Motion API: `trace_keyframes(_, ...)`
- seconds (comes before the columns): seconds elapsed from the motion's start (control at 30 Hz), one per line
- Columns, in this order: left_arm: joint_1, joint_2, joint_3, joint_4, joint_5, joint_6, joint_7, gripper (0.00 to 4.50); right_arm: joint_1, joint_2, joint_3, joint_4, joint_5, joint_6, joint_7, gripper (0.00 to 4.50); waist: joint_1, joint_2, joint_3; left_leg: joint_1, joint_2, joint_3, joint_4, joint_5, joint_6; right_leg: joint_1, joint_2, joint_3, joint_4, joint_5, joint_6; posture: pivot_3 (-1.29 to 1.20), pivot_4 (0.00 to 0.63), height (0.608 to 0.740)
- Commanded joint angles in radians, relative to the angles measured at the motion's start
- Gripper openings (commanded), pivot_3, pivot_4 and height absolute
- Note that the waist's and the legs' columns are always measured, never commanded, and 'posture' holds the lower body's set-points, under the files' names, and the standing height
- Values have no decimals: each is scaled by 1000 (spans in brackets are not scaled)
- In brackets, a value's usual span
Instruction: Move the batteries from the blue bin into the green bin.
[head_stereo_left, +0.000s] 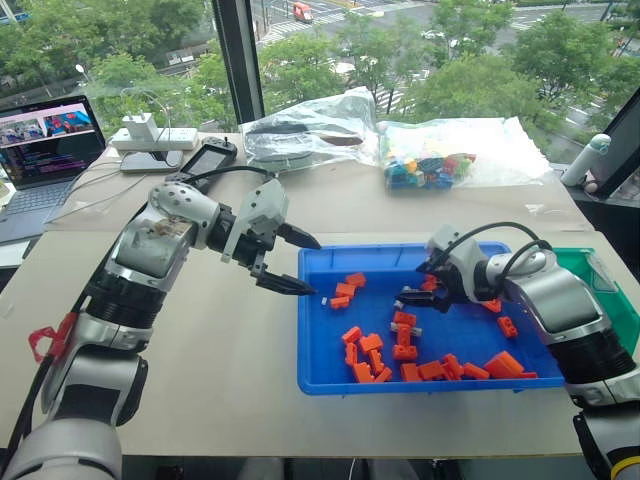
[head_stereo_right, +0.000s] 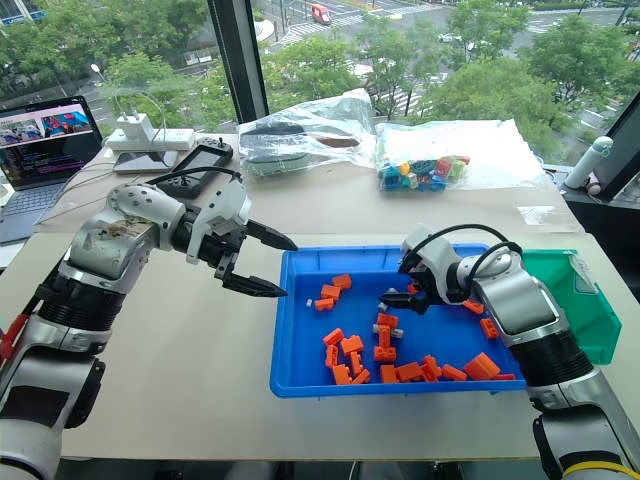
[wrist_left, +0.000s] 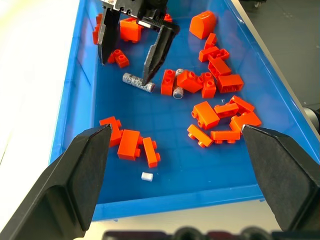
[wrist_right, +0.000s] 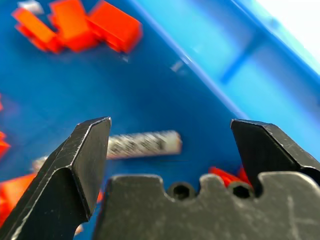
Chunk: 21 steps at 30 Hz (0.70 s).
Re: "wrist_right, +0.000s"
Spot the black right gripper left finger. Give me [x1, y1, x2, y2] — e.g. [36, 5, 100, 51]
[0, 116, 112, 240]

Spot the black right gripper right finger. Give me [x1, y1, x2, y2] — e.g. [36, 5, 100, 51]
[230, 118, 320, 188]

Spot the blue plastic bin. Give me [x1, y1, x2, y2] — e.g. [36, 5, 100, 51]
[0, 0, 320, 201]

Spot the orange plastic block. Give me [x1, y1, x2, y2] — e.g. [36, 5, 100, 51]
[86, 0, 144, 55]
[48, 0, 98, 53]
[11, 9, 61, 53]
[0, 130, 12, 161]
[208, 165, 254, 189]
[0, 172, 39, 222]

